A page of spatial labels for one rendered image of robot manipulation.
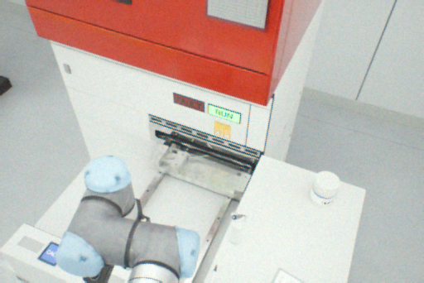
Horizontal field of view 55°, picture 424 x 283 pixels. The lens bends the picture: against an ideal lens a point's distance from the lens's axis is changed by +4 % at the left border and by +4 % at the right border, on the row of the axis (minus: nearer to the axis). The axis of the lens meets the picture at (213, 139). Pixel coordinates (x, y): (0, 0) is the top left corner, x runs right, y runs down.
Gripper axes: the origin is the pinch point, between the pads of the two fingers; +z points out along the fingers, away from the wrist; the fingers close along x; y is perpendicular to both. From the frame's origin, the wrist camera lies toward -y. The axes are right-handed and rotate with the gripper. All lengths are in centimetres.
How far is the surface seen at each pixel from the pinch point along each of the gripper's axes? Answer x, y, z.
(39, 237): 32.9, 3.4, 14.7
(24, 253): 33.1, -2.0, 14.7
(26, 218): 107, 41, 111
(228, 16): -2, 53, -38
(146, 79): 28, 59, -4
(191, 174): 6, 46, 23
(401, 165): -81, 168, 111
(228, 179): -7, 49, 23
